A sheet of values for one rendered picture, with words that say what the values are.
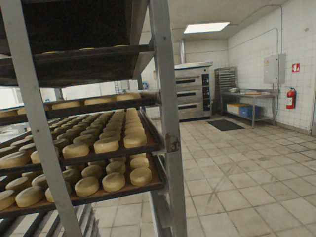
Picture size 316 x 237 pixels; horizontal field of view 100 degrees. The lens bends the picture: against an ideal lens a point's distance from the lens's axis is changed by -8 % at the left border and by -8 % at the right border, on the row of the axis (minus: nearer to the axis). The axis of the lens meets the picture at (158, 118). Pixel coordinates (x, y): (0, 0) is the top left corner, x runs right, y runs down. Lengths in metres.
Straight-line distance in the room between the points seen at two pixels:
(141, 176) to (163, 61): 0.24
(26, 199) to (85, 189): 0.12
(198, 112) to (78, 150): 5.22
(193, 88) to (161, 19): 5.04
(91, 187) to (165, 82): 0.27
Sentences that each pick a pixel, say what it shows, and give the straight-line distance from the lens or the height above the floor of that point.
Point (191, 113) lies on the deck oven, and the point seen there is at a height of 0.31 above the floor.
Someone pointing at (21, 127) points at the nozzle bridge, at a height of 1.04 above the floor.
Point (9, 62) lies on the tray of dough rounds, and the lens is 0.33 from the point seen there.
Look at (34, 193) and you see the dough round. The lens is 0.43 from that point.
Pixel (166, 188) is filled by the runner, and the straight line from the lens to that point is 0.34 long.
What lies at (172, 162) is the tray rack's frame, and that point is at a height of 1.19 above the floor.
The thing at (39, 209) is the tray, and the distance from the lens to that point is 0.39.
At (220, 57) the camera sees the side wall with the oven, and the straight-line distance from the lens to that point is 6.85.
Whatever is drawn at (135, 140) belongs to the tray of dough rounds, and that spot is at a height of 1.24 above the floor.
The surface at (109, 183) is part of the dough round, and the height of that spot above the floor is 1.15.
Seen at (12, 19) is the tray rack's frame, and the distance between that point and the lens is 0.33.
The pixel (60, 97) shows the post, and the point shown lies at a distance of 0.94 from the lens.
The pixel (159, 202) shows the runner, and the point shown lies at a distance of 0.45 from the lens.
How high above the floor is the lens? 1.34
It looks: 12 degrees down
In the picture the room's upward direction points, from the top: 6 degrees counter-clockwise
